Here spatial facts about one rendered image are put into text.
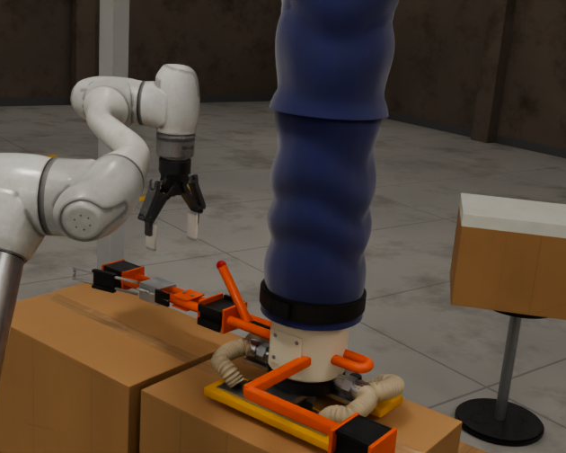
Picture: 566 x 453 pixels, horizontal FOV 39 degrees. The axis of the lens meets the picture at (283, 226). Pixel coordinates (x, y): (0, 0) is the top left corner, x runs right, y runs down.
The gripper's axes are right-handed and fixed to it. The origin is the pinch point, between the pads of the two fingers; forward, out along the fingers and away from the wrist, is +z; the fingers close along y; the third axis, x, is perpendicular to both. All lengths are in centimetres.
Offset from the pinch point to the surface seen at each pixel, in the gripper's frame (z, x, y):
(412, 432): 29, -65, 9
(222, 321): 13.9, -20.3, -3.2
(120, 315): 28.8, 24.6, 5.9
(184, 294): 12.6, -5.0, 0.0
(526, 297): 53, -25, 181
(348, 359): 13, -53, 0
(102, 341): 28.8, 14.1, -9.0
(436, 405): 123, 13, 193
